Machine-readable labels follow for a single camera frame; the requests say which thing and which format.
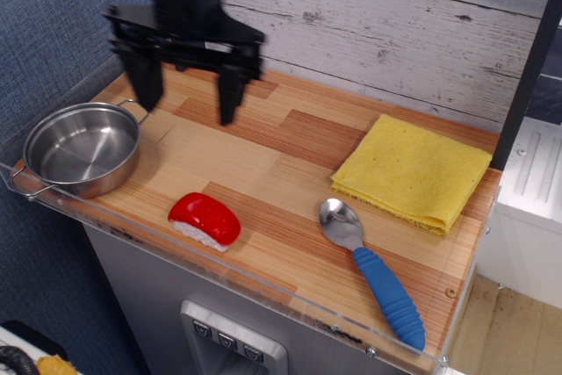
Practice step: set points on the yellow object bottom left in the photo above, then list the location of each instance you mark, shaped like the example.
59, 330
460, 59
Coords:
55, 365

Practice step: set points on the dark grey right post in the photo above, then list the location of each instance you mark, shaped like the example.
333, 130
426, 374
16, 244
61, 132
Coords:
541, 45

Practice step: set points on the white toy sink unit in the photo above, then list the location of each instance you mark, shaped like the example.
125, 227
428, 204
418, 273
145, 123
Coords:
521, 246

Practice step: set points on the silver dispenser button panel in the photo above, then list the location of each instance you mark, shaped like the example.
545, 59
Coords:
219, 345

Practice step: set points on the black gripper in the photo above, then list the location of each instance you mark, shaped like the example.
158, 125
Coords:
189, 33

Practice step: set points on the red white toy sushi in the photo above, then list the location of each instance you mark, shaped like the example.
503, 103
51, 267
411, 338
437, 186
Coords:
206, 220

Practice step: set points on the yellow folded cloth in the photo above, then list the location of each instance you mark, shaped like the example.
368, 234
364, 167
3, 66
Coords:
415, 174

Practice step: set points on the blue handled metal spoon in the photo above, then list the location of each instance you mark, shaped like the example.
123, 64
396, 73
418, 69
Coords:
342, 227

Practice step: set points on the stainless steel pot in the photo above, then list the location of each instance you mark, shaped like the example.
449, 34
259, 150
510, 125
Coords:
85, 150

